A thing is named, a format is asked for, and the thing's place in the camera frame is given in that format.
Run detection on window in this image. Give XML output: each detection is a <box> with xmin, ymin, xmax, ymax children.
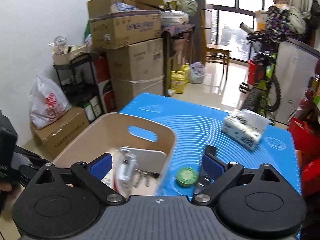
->
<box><xmin>205</xmin><ymin>0</ymin><xmax>300</xmax><ymax>63</ymax></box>

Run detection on yellow oil jug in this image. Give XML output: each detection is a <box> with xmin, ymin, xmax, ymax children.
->
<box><xmin>170</xmin><ymin>70</ymin><xmax>187</xmax><ymax>94</ymax></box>
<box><xmin>180</xmin><ymin>64</ymin><xmax>192</xmax><ymax>81</ymax></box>

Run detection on taped cardboard box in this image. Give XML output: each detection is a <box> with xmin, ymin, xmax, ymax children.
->
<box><xmin>112</xmin><ymin>76</ymin><xmax>165</xmax><ymax>111</ymax></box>

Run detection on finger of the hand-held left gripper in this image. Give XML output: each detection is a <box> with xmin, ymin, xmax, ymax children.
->
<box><xmin>14</xmin><ymin>146</ymin><xmax>50</xmax><ymax>173</ymax></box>

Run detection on clear plastic containers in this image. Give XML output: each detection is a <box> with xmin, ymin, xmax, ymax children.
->
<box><xmin>160</xmin><ymin>10</ymin><xmax>189</xmax><ymax>26</ymax></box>

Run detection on bunch of keys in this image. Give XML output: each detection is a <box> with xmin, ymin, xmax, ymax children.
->
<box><xmin>132</xmin><ymin>169</ymin><xmax>160</xmax><ymax>189</ymax></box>

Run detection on large closed cardboard box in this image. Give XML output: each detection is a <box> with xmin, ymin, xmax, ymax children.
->
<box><xmin>106</xmin><ymin>38</ymin><xmax>165</xmax><ymax>81</ymax></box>

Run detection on white patterned tissue box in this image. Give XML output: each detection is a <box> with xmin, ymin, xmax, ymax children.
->
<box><xmin>222</xmin><ymin>109</ymin><xmax>271</xmax><ymax>151</ymax></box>

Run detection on shallow cardboard tray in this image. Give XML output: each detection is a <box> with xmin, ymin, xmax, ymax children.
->
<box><xmin>52</xmin><ymin>45</ymin><xmax>89</xmax><ymax>66</ymax></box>

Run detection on wooden chair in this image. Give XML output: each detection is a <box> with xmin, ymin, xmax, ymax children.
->
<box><xmin>201</xmin><ymin>10</ymin><xmax>232</xmax><ymax>82</ymax></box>

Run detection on red paper bag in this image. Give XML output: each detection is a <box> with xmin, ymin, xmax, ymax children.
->
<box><xmin>289</xmin><ymin>117</ymin><xmax>320</xmax><ymax>196</ymax></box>

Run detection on green bag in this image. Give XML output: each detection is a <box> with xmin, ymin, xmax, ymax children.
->
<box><xmin>84</xmin><ymin>20</ymin><xmax>92</xmax><ymax>43</ymax></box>

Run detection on purple patterned cloth bundle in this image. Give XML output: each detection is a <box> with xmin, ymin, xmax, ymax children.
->
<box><xmin>265</xmin><ymin>4</ymin><xmax>292</xmax><ymax>34</ymax></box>

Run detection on green black bicycle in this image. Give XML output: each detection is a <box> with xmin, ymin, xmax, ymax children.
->
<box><xmin>239</xmin><ymin>22</ymin><xmax>288</xmax><ymax>121</ymax></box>

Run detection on grey plastic bag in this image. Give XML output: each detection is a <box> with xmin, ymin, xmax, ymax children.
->
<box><xmin>190</xmin><ymin>62</ymin><xmax>206</xmax><ymax>84</ymax></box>

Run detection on black shelf cart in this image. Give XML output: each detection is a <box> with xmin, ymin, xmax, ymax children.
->
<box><xmin>53</xmin><ymin>52</ymin><xmax>105</xmax><ymax>123</ymax></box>

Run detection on open cardboard box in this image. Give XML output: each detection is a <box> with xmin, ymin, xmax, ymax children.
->
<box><xmin>87</xmin><ymin>0</ymin><xmax>162</xmax><ymax>49</ymax></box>

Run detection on white chest freezer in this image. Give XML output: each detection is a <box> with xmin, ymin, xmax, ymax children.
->
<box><xmin>274</xmin><ymin>39</ymin><xmax>320</xmax><ymax>126</ymax></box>

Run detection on green tape roll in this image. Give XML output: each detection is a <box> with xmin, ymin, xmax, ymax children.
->
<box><xmin>176</xmin><ymin>167</ymin><xmax>199</xmax><ymax>188</ymax></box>

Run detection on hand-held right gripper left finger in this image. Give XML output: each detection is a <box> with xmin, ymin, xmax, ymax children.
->
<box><xmin>29</xmin><ymin>152</ymin><xmax>126</xmax><ymax>205</ymax></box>

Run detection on beige plastic storage bin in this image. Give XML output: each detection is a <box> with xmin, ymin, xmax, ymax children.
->
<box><xmin>51</xmin><ymin>112</ymin><xmax>175</xmax><ymax>198</ymax></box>

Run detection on red bucket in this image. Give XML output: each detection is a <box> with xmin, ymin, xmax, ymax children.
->
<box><xmin>247</xmin><ymin>60</ymin><xmax>262</xmax><ymax>86</ymax></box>

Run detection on low wide cardboard box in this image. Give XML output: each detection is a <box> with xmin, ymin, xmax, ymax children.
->
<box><xmin>30</xmin><ymin>106</ymin><xmax>90</xmax><ymax>161</ymax></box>

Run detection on red appliance box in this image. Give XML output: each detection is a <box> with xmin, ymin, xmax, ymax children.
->
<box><xmin>94</xmin><ymin>55</ymin><xmax>117</xmax><ymax>113</ymax></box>

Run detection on white red printed plastic bag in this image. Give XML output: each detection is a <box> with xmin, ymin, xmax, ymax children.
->
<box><xmin>29</xmin><ymin>74</ymin><xmax>72</xmax><ymax>130</ymax></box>

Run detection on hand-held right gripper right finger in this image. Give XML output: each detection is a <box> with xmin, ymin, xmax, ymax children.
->
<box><xmin>192</xmin><ymin>153</ymin><xmax>283</xmax><ymax>204</ymax></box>

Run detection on blue silicone mat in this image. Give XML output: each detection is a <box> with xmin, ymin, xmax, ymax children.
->
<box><xmin>119</xmin><ymin>92</ymin><xmax>303</xmax><ymax>239</ymax></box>

